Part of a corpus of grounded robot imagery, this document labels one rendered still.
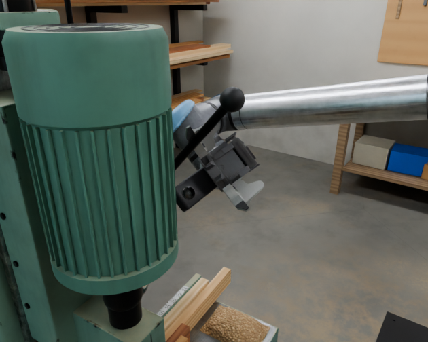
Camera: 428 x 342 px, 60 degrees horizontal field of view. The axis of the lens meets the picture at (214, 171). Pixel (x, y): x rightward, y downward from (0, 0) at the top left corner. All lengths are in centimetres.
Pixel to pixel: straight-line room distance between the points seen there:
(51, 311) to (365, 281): 208
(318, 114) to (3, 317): 69
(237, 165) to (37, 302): 38
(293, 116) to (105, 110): 54
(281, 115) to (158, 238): 48
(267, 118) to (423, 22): 282
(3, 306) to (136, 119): 43
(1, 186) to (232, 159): 35
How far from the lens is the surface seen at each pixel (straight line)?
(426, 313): 244
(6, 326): 75
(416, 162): 337
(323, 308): 226
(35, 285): 65
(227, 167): 64
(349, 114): 82
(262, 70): 411
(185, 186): 66
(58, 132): 41
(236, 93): 51
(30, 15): 55
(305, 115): 84
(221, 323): 84
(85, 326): 68
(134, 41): 39
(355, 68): 375
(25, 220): 57
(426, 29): 360
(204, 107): 89
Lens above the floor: 153
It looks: 24 degrees down
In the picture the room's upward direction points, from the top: straight up
